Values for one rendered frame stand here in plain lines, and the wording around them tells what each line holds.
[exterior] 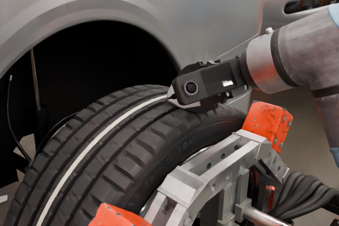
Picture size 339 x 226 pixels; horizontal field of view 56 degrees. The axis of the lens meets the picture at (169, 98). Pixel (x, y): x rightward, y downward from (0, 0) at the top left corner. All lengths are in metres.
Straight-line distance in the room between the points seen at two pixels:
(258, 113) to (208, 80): 0.25
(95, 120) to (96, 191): 0.16
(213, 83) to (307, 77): 0.13
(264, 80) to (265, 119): 0.23
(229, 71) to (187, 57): 0.61
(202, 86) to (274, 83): 0.10
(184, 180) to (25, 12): 0.48
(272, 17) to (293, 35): 2.66
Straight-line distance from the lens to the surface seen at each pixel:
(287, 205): 0.69
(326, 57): 0.44
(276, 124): 0.70
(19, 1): 0.76
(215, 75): 0.50
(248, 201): 0.66
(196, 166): 0.56
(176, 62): 1.09
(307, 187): 0.69
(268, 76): 0.48
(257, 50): 0.49
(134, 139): 0.57
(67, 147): 0.63
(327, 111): 0.46
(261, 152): 0.66
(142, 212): 0.57
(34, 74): 1.09
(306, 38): 0.45
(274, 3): 3.11
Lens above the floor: 1.42
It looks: 21 degrees down
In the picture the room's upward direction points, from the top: straight up
